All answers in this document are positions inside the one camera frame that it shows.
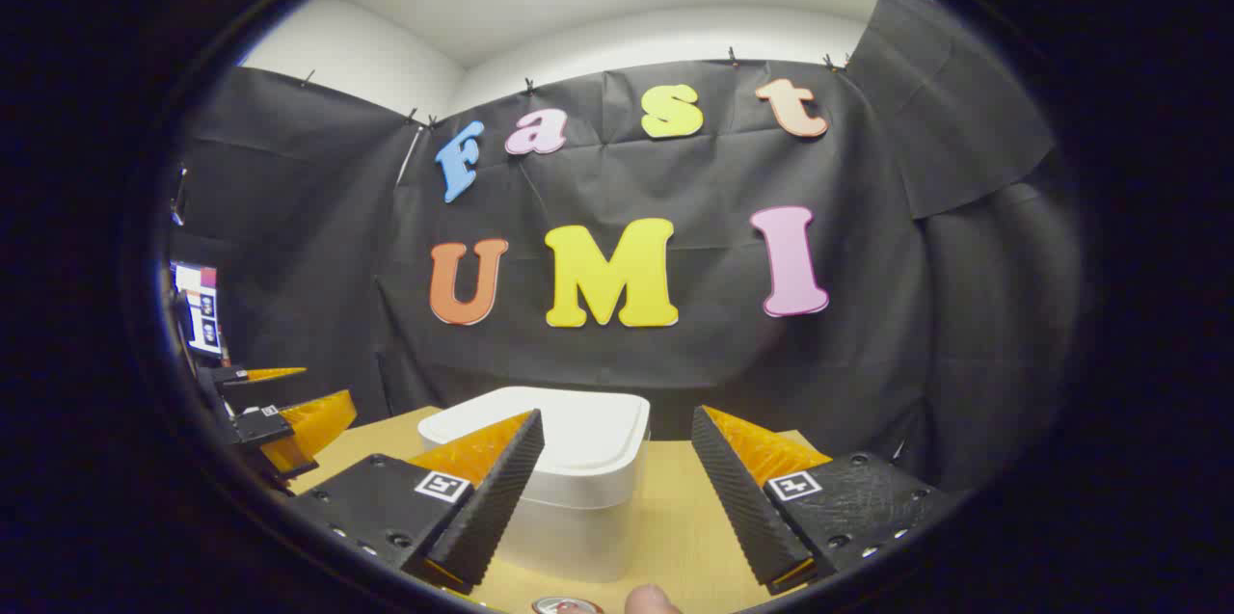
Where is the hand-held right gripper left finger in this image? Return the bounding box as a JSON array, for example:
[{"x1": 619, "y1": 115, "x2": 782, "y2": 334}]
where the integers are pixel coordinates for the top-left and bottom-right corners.
[{"x1": 284, "y1": 409, "x2": 546, "y2": 596}]

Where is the row of black cloth clips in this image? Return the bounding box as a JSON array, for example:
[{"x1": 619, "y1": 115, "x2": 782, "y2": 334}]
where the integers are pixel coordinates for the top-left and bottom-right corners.
[{"x1": 299, "y1": 45, "x2": 859, "y2": 128}]

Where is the computer monitor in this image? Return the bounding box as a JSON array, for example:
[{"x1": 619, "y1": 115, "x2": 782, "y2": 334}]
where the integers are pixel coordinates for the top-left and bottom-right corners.
[{"x1": 172, "y1": 259, "x2": 225, "y2": 360}]

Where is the white desktop garbage bin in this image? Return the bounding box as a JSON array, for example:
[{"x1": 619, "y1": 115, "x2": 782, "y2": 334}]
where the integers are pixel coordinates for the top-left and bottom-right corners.
[{"x1": 417, "y1": 387, "x2": 652, "y2": 584}]

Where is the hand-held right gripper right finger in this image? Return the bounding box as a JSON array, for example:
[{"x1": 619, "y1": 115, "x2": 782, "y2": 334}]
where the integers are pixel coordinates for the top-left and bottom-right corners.
[{"x1": 690, "y1": 405, "x2": 951, "y2": 596}]

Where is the black backdrop cloth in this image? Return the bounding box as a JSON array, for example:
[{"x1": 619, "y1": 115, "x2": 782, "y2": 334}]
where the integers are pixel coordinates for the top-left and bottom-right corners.
[{"x1": 169, "y1": 0, "x2": 1086, "y2": 499}]

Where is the wooden desktop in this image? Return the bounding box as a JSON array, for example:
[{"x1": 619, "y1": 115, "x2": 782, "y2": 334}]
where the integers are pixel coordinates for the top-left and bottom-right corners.
[{"x1": 289, "y1": 405, "x2": 840, "y2": 614}]

